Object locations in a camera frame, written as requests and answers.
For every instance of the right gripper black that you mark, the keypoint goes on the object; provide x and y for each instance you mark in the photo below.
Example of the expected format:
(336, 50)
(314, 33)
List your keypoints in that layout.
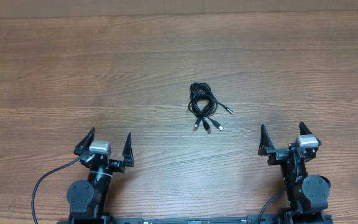
(278, 155)

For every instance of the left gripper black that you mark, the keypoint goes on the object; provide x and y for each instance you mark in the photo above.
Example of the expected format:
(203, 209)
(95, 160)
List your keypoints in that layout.
(118, 165)

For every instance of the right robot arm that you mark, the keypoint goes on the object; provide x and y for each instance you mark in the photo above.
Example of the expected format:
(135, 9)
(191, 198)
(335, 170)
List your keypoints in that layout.
(307, 194)

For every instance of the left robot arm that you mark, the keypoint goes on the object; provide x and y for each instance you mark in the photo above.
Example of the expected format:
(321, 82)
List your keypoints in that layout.
(87, 198)

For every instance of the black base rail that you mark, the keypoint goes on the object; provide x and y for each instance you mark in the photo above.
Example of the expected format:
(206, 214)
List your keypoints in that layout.
(250, 219)

